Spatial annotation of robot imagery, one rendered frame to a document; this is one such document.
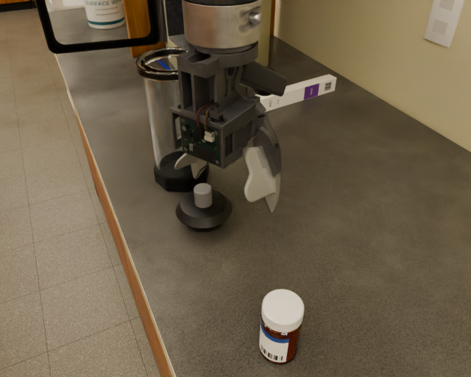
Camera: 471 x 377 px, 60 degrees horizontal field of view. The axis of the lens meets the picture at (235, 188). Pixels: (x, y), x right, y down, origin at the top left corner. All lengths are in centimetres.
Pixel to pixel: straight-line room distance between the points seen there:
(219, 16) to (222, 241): 36
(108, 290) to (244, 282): 130
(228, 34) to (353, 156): 52
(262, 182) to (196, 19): 19
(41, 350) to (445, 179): 147
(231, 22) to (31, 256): 183
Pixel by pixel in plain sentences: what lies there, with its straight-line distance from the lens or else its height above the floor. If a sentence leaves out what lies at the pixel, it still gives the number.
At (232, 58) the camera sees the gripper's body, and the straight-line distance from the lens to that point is 41.
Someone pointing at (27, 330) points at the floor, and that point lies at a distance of 185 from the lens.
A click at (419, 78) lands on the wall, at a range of 107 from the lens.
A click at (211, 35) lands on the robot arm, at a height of 128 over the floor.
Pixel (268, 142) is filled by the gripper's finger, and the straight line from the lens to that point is 47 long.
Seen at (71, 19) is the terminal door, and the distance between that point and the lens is 126.
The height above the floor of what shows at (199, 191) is 101.
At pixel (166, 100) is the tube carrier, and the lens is 65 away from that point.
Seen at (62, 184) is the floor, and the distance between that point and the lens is 249.
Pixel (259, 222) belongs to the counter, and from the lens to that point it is 68.
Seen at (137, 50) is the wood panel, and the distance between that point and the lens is 134.
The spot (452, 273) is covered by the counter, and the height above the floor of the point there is 94.
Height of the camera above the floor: 140
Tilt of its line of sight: 38 degrees down
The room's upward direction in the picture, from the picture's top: straight up
